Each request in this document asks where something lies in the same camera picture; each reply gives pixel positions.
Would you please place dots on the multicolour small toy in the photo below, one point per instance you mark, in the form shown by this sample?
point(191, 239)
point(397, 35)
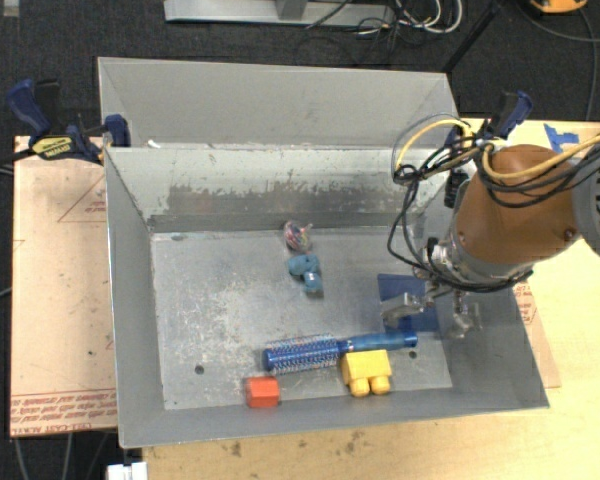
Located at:
point(298, 235)

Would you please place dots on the grey metal bin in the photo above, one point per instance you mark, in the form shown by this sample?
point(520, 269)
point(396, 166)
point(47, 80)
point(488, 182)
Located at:
point(230, 288)

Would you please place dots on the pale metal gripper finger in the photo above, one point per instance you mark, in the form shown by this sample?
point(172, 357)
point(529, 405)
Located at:
point(402, 308)
point(464, 320)

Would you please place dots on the brown cardboard board, red print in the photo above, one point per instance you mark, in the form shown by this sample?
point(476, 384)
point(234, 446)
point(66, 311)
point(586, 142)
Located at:
point(60, 293)

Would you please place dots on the blue toy animal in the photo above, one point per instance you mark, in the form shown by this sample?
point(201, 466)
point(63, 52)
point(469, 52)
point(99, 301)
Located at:
point(307, 270)

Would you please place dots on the blue round hairbrush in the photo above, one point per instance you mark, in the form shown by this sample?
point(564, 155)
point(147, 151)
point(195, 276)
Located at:
point(310, 353)

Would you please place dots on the yellow toy building block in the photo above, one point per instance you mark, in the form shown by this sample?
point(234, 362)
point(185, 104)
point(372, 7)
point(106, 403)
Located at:
point(366, 368)

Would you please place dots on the dark blue flat square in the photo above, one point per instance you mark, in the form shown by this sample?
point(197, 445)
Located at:
point(395, 285)

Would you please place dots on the black cylinder on white bracket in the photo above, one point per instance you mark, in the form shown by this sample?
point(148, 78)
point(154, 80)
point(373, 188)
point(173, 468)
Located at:
point(454, 188)

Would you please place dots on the orange cube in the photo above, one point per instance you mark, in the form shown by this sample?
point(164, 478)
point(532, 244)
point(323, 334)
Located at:
point(262, 391)

